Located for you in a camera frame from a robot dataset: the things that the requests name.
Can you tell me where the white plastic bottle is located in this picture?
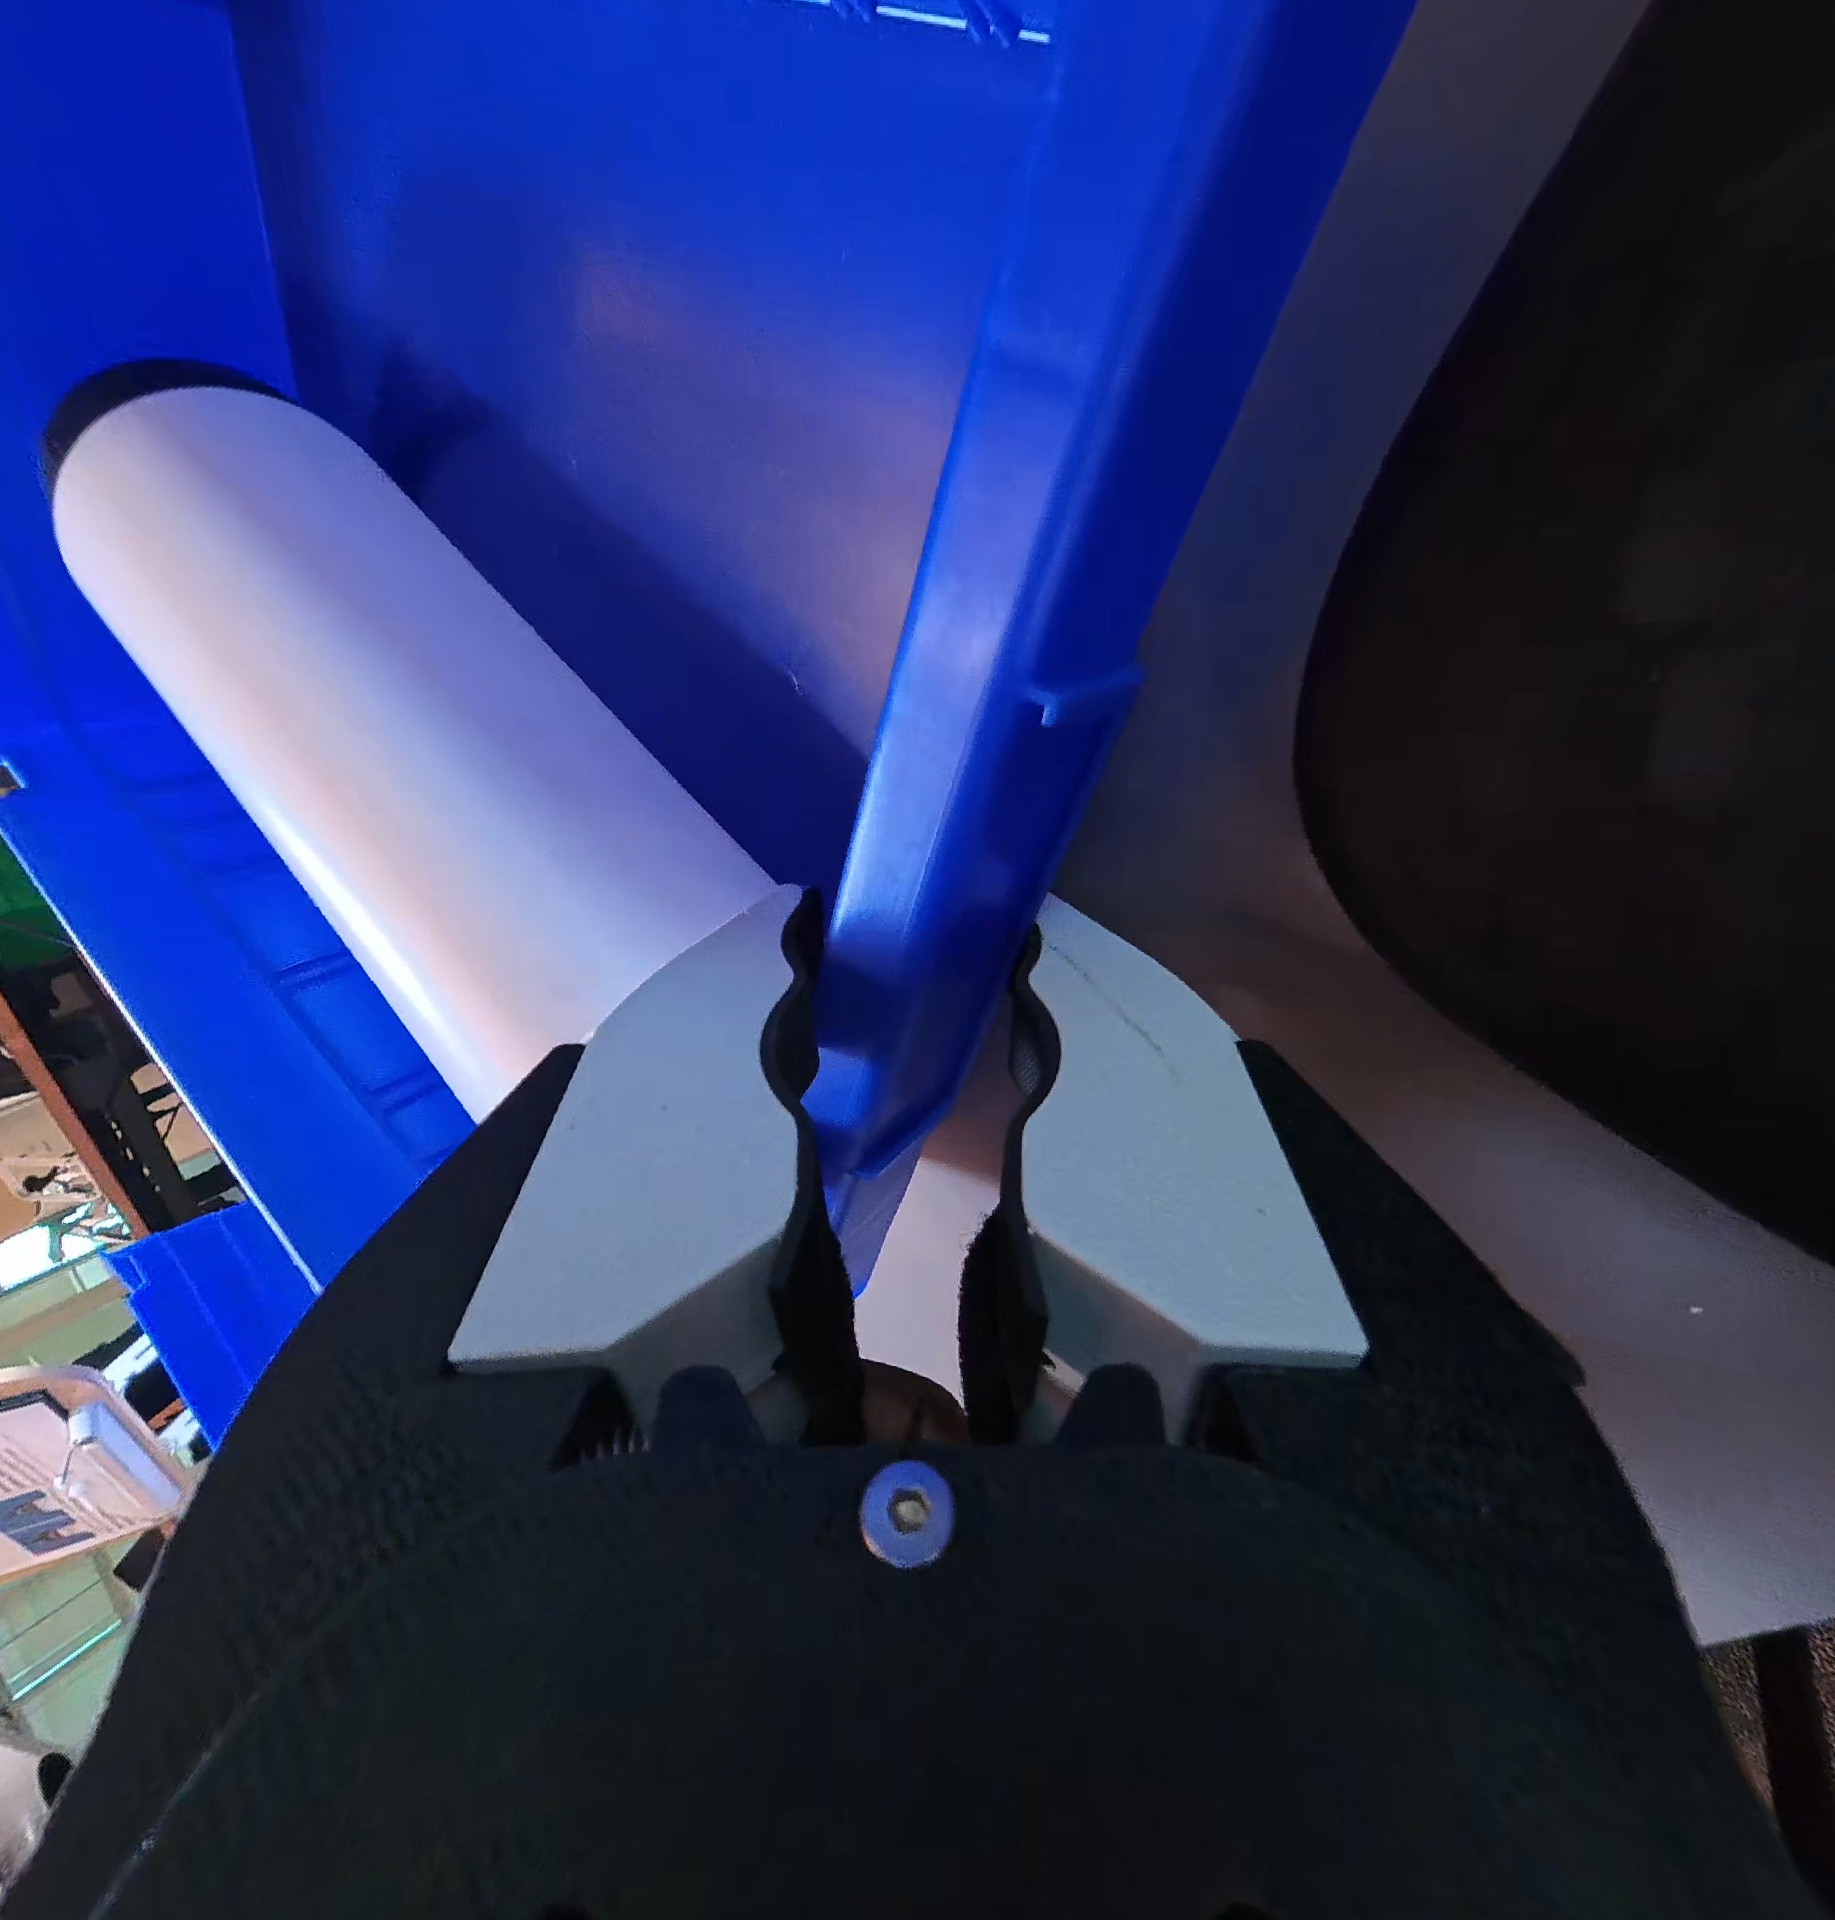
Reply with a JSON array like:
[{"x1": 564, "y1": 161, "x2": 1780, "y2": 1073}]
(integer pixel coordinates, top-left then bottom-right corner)
[{"x1": 37, "y1": 381, "x2": 806, "y2": 1131}]

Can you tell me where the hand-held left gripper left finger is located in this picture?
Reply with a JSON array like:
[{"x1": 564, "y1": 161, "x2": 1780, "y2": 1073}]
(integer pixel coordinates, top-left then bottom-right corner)
[{"x1": 450, "y1": 884, "x2": 865, "y2": 1448}]

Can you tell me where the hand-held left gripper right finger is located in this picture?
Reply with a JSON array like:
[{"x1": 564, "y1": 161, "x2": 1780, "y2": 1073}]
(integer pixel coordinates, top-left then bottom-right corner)
[{"x1": 958, "y1": 895, "x2": 1372, "y2": 1445}]

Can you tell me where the blue plastic bin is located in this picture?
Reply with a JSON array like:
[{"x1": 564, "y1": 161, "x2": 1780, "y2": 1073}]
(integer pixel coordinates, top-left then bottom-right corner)
[{"x1": 0, "y1": 0, "x2": 1421, "y2": 1457}]

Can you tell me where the person's left hand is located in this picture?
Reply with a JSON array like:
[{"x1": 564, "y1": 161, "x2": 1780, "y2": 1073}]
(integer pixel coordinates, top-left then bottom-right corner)
[{"x1": 857, "y1": 1358, "x2": 966, "y2": 1445}]

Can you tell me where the printed instruction sheet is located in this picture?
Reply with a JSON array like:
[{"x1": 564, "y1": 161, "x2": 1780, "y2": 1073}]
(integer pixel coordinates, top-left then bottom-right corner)
[{"x1": 0, "y1": 1395, "x2": 116, "y2": 1594}]

